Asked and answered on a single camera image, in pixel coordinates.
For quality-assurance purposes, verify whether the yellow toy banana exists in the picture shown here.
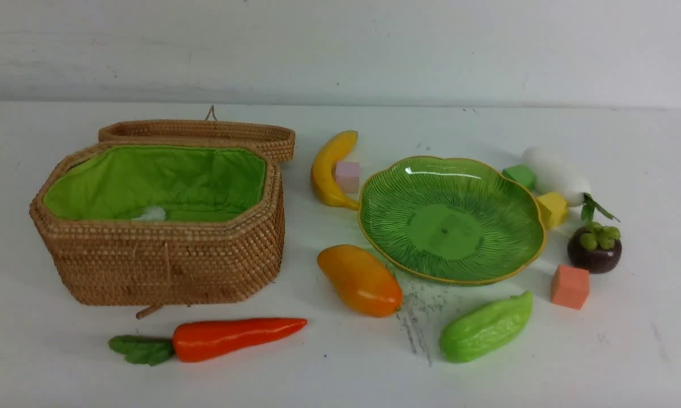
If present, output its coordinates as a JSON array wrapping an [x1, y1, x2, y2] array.
[[311, 130, 360, 211]]

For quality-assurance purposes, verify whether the orange yellow toy mango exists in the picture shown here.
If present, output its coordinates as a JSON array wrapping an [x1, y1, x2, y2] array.
[[316, 244, 403, 318]]

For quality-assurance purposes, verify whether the green toy bitter gourd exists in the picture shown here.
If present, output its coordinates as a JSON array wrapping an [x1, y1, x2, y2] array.
[[439, 290, 533, 363]]

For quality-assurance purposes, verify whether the orange toy carrot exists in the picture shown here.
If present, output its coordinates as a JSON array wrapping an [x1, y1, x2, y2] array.
[[108, 317, 307, 367]]

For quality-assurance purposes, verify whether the white toy radish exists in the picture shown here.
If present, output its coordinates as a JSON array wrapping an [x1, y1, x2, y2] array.
[[522, 147, 620, 223]]

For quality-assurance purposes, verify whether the purple toy mangosteen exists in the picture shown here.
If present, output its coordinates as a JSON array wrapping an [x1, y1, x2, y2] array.
[[566, 222, 623, 274]]

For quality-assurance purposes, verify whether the pink foam cube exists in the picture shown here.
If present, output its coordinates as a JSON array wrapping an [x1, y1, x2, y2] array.
[[333, 161, 361, 194]]

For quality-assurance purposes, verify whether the woven wicker basket lid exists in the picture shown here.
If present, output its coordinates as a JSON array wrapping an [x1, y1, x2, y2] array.
[[98, 113, 295, 162]]

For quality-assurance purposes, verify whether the green glass leaf plate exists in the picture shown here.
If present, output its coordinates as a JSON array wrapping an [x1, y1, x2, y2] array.
[[357, 156, 548, 286]]

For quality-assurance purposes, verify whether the green foam cube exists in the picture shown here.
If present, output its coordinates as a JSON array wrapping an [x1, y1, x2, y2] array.
[[502, 164, 537, 191]]

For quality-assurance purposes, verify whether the yellow foam cube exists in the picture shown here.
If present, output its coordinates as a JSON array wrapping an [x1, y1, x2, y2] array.
[[536, 192, 568, 230]]

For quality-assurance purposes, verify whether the woven wicker basket green lining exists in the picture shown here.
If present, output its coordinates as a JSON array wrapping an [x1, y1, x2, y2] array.
[[29, 140, 286, 320]]

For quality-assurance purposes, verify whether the orange foam cube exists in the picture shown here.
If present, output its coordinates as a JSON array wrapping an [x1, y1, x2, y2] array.
[[550, 264, 591, 310]]

